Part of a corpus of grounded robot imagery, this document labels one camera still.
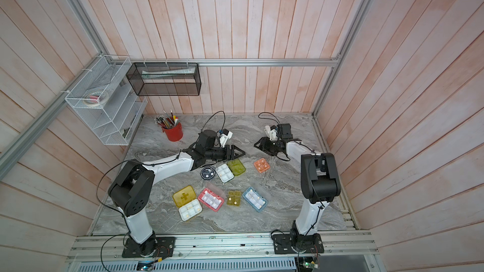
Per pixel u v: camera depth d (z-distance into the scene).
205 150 0.72
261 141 0.89
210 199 0.86
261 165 0.96
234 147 0.78
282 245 0.73
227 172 0.94
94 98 0.74
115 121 0.78
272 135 0.90
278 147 0.83
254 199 0.86
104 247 0.67
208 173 0.93
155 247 0.71
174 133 1.08
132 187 0.48
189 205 0.84
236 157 0.79
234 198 0.85
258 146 0.90
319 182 0.50
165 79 1.04
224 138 0.82
